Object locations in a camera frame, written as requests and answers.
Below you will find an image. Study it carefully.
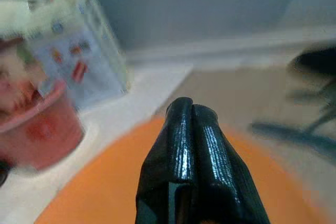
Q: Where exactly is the red plastic bowl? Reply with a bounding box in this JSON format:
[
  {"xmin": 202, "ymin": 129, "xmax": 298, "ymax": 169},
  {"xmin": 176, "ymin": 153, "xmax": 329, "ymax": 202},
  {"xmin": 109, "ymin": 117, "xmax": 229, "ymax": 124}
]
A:
[{"xmin": 0, "ymin": 79, "xmax": 85, "ymax": 171}]

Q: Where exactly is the white printed food bag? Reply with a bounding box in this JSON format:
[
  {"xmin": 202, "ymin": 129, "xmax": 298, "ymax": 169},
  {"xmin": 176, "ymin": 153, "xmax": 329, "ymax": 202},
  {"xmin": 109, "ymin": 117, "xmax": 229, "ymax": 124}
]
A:
[{"xmin": 26, "ymin": 0, "xmax": 129, "ymax": 109}]

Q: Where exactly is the orange plastic plate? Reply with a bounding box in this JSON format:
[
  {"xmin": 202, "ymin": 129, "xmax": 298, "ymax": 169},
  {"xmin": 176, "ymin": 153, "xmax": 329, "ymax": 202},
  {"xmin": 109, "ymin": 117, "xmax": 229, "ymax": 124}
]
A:
[{"xmin": 34, "ymin": 118, "xmax": 331, "ymax": 224}]

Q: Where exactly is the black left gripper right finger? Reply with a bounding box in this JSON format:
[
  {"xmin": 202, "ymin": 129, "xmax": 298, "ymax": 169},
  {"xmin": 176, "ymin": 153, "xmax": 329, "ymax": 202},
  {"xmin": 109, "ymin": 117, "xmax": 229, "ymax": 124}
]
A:
[{"xmin": 193, "ymin": 104, "xmax": 271, "ymax": 224}]

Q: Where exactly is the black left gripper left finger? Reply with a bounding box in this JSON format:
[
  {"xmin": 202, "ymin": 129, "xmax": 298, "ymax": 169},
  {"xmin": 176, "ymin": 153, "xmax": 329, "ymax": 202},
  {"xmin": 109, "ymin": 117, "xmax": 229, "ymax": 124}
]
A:
[{"xmin": 136, "ymin": 97, "xmax": 196, "ymax": 224}]

